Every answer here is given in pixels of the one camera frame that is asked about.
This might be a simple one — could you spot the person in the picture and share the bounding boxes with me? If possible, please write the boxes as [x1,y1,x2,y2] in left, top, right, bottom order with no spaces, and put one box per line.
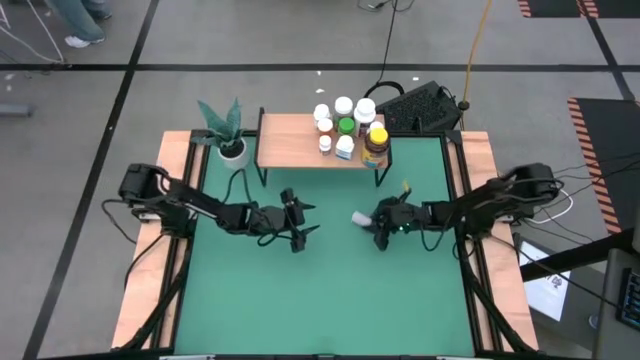
[47,0,114,50]

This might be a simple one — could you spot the fish oil bottle yellow cap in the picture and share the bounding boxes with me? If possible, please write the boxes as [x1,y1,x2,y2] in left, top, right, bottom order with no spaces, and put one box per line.
[360,127,391,170]

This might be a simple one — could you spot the white bottle dark red label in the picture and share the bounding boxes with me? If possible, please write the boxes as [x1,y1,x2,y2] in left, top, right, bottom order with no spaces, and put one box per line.
[353,97,377,136]

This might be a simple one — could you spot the grey equipment cabinet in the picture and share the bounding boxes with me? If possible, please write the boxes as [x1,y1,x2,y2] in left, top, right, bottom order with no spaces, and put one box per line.
[592,247,640,360]

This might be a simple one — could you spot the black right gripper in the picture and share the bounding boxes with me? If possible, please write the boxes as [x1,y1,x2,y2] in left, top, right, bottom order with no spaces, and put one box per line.
[369,198,432,251]

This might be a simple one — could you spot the wooden shelf black metal frame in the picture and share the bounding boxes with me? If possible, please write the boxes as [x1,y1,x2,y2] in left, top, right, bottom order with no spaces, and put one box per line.
[253,107,394,189]

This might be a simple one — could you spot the black orange striped floor mat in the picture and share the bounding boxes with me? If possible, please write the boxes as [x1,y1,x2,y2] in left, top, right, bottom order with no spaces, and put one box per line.
[567,97,640,236]
[517,0,640,20]

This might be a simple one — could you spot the white floor cable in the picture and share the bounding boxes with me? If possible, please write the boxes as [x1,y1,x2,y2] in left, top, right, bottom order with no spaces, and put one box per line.
[0,0,69,66]

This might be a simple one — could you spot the black floor cable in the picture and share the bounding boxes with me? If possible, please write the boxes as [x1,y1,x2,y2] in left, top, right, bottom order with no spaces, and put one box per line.
[363,0,405,112]

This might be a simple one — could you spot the green snake plant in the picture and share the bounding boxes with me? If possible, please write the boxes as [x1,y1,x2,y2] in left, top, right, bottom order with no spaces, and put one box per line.
[191,97,247,151]

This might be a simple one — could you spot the clear gummies bottle white cap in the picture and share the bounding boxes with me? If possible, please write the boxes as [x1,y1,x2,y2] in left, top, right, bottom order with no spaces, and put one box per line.
[333,95,354,121]

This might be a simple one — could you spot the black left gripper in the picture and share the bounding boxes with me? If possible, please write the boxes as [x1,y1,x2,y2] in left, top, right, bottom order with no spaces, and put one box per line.
[257,187,320,253]

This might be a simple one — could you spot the yellow hanging cable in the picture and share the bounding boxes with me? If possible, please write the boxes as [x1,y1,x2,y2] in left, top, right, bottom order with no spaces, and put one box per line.
[459,0,495,109]

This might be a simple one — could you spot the grey floor box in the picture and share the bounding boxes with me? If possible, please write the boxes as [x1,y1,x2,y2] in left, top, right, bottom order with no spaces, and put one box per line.
[0,103,34,119]

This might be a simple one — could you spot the white round plant pot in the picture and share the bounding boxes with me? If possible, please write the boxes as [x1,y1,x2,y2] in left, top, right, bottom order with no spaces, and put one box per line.
[218,137,251,170]

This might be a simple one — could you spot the black metal beam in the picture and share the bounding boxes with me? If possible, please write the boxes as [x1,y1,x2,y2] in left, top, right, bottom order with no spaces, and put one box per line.
[519,227,640,284]

